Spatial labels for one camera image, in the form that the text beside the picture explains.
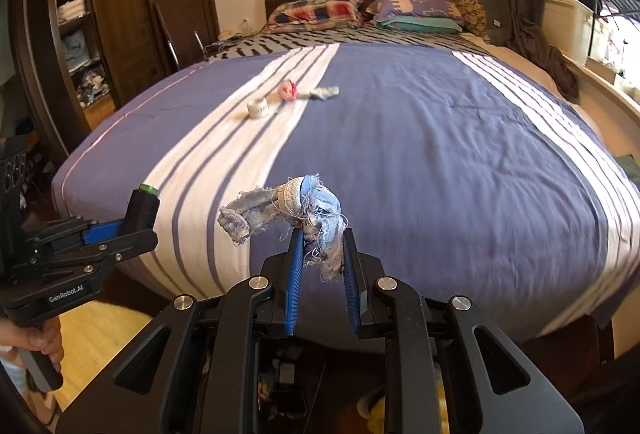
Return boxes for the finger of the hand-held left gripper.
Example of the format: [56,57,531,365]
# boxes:
[30,230,160,275]
[30,216,128,247]

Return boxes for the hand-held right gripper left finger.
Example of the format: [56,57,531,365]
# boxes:
[55,229,307,434]

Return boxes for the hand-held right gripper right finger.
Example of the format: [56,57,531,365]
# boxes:
[342,229,584,434]

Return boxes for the blue denim cloth scrap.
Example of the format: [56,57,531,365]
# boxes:
[218,174,350,283]

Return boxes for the person's left hand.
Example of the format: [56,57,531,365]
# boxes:
[0,314,65,364]

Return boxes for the pile of mixed clothes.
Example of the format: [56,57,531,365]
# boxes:
[76,70,112,109]

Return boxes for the blue white striped duvet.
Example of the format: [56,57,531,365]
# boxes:
[51,41,640,355]

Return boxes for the light blue folded clothes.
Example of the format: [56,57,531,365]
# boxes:
[62,31,101,72]

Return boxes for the grey cloth scrap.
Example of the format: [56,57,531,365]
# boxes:
[300,85,340,102]

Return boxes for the white folded clothes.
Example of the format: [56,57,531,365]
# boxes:
[56,0,87,25]

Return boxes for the dark wooden wardrobe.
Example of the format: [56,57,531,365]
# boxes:
[10,0,221,155]

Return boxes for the zebra striped bed sheet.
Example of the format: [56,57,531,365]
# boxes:
[207,24,493,60]

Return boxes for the plaid pillow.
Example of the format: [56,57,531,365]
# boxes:
[266,0,365,32]

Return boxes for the teal pillow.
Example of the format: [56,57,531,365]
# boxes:
[376,16,464,34]

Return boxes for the purple elephant print pillow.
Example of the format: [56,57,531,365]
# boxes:
[366,0,465,25]

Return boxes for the dark green cloth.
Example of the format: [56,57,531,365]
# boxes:
[614,154,640,185]

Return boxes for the monkey print cushion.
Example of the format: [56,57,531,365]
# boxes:
[452,0,499,39]

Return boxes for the grey cushion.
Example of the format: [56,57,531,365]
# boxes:
[480,0,521,47]

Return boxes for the white storage box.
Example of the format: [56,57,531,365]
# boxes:
[542,0,599,64]

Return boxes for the metal frame chair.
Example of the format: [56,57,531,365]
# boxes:
[152,4,182,72]

